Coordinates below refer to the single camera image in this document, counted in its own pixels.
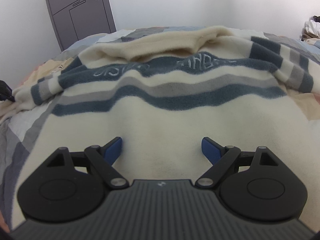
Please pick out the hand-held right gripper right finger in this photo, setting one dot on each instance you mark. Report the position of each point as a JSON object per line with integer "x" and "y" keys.
{"x": 208, "y": 150}

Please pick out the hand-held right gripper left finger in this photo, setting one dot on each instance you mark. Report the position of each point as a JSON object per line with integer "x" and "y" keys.
{"x": 113, "y": 150}

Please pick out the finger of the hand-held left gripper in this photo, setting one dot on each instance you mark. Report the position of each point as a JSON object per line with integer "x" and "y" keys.
{"x": 3, "y": 88}

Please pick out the cream striped fleece sweater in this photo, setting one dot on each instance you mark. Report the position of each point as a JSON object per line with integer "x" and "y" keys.
{"x": 160, "y": 130}

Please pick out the patchwork bed quilt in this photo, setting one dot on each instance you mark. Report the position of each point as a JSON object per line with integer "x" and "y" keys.
{"x": 20, "y": 130}

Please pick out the grey door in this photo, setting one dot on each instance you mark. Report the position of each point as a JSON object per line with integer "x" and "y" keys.
{"x": 82, "y": 17}

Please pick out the brown cardboard box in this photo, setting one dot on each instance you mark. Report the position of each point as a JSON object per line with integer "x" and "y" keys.
{"x": 305, "y": 36}

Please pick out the white garment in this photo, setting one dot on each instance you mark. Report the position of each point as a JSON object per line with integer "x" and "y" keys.
{"x": 313, "y": 28}

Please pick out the black garment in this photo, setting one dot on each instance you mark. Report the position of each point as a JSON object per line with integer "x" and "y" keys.
{"x": 317, "y": 19}

